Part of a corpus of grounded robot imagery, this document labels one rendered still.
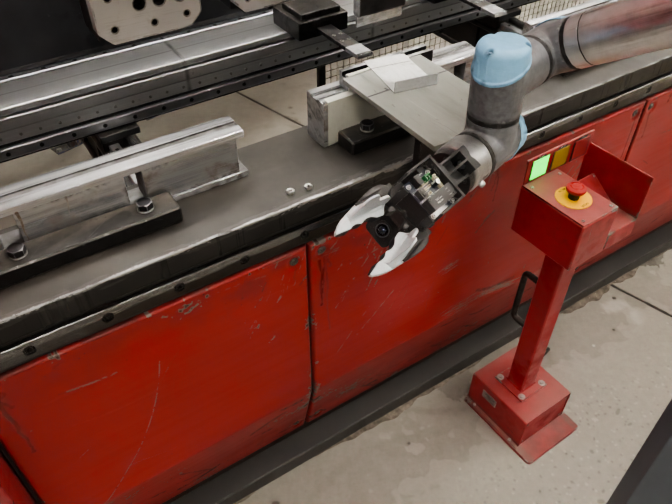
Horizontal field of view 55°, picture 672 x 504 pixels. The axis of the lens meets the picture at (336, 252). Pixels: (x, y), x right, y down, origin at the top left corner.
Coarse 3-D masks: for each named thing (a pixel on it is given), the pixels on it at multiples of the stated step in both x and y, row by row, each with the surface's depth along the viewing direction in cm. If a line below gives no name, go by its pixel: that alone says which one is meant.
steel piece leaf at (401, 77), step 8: (400, 64) 120; (408, 64) 120; (376, 72) 118; (384, 72) 118; (392, 72) 118; (400, 72) 118; (408, 72) 118; (416, 72) 118; (424, 72) 118; (384, 80) 116; (392, 80) 116; (400, 80) 116; (408, 80) 112; (416, 80) 113; (424, 80) 113; (432, 80) 114; (392, 88) 113; (400, 88) 112; (408, 88) 113; (416, 88) 114
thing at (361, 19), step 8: (360, 0) 110; (368, 0) 111; (376, 0) 111; (384, 0) 112; (392, 0) 113; (400, 0) 114; (360, 8) 111; (368, 8) 112; (376, 8) 112; (384, 8) 113; (392, 8) 115; (400, 8) 117; (360, 16) 112; (368, 16) 114; (376, 16) 115; (384, 16) 116; (392, 16) 117; (360, 24) 114
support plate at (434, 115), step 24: (432, 72) 118; (360, 96) 114; (384, 96) 112; (408, 96) 112; (432, 96) 112; (456, 96) 112; (408, 120) 106; (432, 120) 106; (456, 120) 106; (432, 144) 101
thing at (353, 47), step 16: (304, 0) 134; (320, 0) 134; (288, 16) 131; (304, 16) 129; (320, 16) 131; (336, 16) 132; (288, 32) 133; (304, 32) 130; (320, 32) 131; (336, 32) 130; (352, 48) 124
